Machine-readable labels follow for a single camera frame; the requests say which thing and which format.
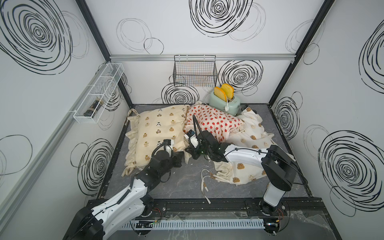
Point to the cream bear pillow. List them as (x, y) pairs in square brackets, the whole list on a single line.
[(149, 129)]

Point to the cream bear pillowcase right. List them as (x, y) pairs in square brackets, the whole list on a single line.
[(254, 134)]

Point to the strawberry print pillow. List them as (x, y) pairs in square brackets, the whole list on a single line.
[(220, 124)]

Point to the white wire shelf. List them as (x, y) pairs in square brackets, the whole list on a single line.
[(105, 87)]

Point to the front yellow toast slice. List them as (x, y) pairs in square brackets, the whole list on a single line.
[(218, 92)]

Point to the yellow toast slice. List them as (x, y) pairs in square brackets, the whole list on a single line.
[(229, 91), (218, 92)]

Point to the rear yellow toast slice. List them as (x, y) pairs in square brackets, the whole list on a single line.
[(229, 91)]

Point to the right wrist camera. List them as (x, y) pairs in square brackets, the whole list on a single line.
[(192, 139)]

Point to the dark item in shelf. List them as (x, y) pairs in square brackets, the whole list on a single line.
[(94, 107)]

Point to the mint green toaster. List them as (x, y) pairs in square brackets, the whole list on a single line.
[(231, 107)]

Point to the white slotted cable duct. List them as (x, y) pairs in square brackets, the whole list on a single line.
[(216, 224)]

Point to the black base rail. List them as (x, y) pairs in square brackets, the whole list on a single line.
[(251, 206)]

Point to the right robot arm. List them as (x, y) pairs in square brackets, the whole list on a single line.
[(240, 165)]

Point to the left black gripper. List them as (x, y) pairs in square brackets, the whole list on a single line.
[(177, 158)]

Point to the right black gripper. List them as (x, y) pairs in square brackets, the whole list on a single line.
[(192, 152)]

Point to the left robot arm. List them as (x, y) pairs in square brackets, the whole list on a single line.
[(102, 221)]

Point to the black wire basket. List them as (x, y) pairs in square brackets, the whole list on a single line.
[(195, 71)]

